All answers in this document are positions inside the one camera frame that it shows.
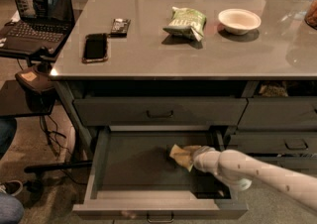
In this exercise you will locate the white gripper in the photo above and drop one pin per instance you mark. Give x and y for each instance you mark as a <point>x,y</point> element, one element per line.
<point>200,158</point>

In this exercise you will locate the yellow sponge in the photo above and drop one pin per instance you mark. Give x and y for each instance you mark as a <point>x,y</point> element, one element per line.
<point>184,156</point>

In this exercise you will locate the grey right middle drawer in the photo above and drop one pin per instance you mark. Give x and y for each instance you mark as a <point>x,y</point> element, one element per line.
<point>274,143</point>

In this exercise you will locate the open grey middle drawer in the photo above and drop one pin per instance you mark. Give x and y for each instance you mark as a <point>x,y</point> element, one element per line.
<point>133,177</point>

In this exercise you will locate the grey right bottom drawer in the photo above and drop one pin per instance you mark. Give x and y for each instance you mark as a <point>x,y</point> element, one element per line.
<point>300,164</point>

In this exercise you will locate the grey right top drawer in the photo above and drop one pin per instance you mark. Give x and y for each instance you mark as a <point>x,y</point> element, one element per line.
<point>280,114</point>

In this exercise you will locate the brown object counter edge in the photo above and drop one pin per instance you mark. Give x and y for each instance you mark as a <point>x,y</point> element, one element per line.
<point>311,15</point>

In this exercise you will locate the green chip bag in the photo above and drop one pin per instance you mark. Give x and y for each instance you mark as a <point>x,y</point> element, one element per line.
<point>186,22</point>

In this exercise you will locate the white paper bowl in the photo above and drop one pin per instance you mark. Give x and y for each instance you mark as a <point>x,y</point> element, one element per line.
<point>239,21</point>

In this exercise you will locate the black smartphone brown case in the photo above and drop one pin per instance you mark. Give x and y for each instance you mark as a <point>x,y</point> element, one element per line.
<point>95,49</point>

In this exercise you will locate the small black remote device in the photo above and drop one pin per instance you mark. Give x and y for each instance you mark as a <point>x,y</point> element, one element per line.
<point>120,27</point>

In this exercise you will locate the black laptop stand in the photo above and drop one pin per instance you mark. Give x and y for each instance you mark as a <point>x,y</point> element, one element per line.
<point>30,94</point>

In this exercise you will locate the grey sneaker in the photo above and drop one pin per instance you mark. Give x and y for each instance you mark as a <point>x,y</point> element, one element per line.
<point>13,187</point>

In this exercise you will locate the black open laptop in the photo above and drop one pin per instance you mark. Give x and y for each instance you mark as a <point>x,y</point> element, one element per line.
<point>43,28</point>

